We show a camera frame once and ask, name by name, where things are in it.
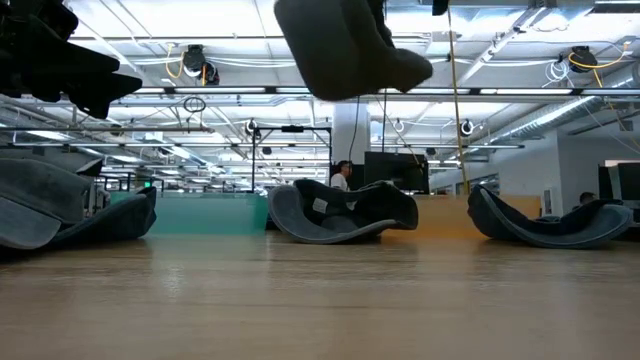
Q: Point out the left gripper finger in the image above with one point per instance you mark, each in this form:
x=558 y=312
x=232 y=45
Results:
x=105 y=95
x=85 y=62

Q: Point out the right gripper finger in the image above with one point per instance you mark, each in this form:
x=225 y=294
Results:
x=382 y=22

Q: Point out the grey baseball cap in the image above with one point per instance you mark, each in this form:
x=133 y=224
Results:
x=40 y=190
x=340 y=45
x=287 y=210

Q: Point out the small black ceiling reel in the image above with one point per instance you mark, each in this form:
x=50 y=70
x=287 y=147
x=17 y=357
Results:
x=251 y=127
x=466 y=127

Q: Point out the black monitor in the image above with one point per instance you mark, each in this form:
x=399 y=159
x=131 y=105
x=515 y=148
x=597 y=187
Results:
x=627 y=180
x=395 y=167

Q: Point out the teal translucent plastic bin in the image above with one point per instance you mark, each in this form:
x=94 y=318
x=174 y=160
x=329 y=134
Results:
x=210 y=215

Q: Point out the person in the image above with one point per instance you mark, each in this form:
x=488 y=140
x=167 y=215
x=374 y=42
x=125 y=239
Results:
x=587 y=198
x=340 y=181

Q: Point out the orange translucent plastic bin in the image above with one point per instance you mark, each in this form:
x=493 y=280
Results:
x=445 y=215

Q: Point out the black metal rig frame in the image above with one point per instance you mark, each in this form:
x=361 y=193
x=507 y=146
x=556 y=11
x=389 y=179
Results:
x=292 y=129

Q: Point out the silver ventilation duct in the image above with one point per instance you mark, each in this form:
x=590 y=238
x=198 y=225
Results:
x=560 y=112

